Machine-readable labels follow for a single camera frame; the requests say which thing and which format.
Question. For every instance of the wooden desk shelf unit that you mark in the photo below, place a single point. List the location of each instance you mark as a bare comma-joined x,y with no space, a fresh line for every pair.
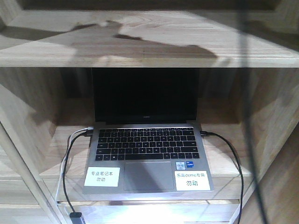
45,44

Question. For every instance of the grey laptop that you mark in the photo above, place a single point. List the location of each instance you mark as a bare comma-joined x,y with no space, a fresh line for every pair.
146,125

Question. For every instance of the white label sticker right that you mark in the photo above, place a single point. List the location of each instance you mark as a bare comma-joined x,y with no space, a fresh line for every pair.
192,181

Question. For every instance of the white label sticker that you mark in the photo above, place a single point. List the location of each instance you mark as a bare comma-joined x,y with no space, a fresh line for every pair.
102,177
192,181

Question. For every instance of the white label sticker left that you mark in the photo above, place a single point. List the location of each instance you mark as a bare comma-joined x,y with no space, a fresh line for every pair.
102,177

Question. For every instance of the grey usb hub adapter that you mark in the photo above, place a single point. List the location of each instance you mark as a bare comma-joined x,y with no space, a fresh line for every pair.
77,218

